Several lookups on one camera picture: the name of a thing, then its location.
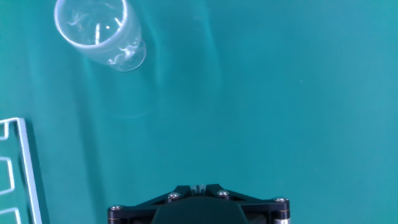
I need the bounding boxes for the green table mat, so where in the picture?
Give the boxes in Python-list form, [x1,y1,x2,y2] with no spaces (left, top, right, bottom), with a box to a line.
[0,0,398,224]

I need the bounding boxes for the white cup rack wooden handle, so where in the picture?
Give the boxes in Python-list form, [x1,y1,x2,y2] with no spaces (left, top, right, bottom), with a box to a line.
[0,117,43,224]

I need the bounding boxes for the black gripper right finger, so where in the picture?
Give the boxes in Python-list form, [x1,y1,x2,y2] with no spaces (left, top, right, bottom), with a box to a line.
[198,184,292,224]

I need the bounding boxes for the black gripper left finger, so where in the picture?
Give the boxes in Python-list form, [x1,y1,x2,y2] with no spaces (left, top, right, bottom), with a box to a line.
[107,184,200,224]

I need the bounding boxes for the clear wine glass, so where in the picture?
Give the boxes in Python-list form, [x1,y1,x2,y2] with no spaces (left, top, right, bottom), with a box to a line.
[53,0,147,73]

